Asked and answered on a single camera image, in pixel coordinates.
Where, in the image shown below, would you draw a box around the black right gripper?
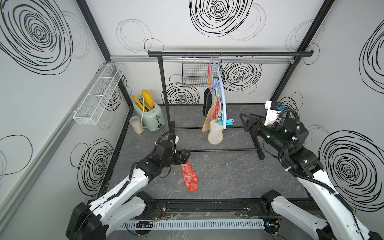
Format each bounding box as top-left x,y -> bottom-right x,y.
240,112 -> 287,156

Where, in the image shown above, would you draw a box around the red insole orange trim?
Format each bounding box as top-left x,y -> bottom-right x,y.
181,162 -> 199,192

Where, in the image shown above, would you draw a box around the white insole orange trim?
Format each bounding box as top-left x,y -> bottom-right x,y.
208,120 -> 224,145

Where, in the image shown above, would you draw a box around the light blue arc hanger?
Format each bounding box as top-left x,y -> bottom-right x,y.
209,61 -> 227,130

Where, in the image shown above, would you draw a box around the black metal clothes rack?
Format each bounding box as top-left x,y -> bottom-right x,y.
147,50 -> 314,161

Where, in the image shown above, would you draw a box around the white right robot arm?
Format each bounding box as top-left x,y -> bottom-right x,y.
240,109 -> 382,240

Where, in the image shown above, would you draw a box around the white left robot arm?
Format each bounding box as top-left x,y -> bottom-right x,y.
66,140 -> 191,240

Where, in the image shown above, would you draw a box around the teal clothespin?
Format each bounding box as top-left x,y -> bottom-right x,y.
219,119 -> 234,126

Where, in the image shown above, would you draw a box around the yellow foam insole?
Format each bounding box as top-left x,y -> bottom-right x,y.
202,97 -> 217,133

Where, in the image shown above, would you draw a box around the mint green toaster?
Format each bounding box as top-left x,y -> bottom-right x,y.
133,103 -> 166,132

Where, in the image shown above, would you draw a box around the black felt insole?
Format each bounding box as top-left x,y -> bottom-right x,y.
202,88 -> 213,117

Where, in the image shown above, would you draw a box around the blue clothespin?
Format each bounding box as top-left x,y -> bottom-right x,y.
212,80 -> 219,95

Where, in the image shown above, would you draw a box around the clear plastic cup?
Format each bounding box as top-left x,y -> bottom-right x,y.
130,116 -> 144,135

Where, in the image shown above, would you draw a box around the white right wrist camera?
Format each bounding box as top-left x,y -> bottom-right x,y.
264,101 -> 286,126

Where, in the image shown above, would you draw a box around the aluminium wall rail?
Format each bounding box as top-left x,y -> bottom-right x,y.
111,55 -> 294,64

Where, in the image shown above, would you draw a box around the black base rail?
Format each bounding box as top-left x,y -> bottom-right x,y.
140,196 -> 322,220

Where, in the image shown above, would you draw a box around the black wire wall basket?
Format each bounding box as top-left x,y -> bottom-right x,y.
181,57 -> 221,89

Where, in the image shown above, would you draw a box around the grey slotted cable duct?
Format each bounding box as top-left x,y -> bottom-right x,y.
117,219 -> 265,231

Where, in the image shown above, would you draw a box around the black corrugated cable hose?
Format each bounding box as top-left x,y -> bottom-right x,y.
277,107 -> 355,211

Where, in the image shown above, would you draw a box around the white wire wall shelf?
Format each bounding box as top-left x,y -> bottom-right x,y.
73,63 -> 125,125

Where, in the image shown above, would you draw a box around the black corner frame post right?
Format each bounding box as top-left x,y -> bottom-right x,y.
270,0 -> 335,101

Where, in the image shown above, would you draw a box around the black corner frame post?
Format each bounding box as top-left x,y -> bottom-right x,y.
76,0 -> 134,110
270,0 -> 335,101

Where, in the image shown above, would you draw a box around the black corner frame post left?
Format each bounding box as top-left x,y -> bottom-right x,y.
76,0 -> 134,110

